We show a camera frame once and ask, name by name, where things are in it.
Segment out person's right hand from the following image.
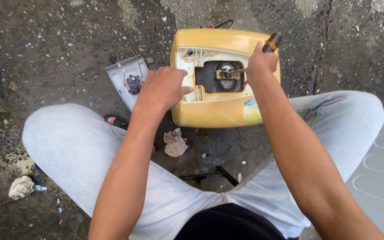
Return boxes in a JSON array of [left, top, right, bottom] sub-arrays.
[[246, 41, 280, 86]]

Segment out person's left hand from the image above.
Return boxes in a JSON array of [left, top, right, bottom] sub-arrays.
[[135, 66, 195, 112]]

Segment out yellow appliance housing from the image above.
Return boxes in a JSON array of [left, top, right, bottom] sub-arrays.
[[170, 28, 281, 129]]

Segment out orange black handled screwdriver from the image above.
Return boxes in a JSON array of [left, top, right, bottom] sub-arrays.
[[228, 32, 282, 74]]

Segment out crumpled beige rag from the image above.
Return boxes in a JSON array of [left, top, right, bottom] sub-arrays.
[[163, 128, 189, 158]]

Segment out black sandal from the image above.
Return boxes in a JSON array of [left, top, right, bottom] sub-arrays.
[[103, 114, 129, 130]]

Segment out person's light grey trousers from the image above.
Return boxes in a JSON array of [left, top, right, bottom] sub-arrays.
[[22, 91, 384, 240]]

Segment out person's black shirt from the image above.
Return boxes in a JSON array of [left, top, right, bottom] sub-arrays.
[[174, 203, 287, 240]]

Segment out crumpled white rag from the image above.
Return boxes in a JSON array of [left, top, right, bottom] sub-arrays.
[[8, 176, 48, 201]]

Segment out grey plastic panel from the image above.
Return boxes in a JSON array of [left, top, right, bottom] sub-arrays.
[[345, 116, 384, 240]]

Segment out metal bracket in appliance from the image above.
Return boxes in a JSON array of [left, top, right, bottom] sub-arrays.
[[215, 63, 241, 80]]

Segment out grey cover panel with switch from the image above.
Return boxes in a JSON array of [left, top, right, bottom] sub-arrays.
[[105, 47, 150, 112]]

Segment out black metal stool frame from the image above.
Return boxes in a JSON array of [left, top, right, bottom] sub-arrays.
[[178, 166, 240, 190]]

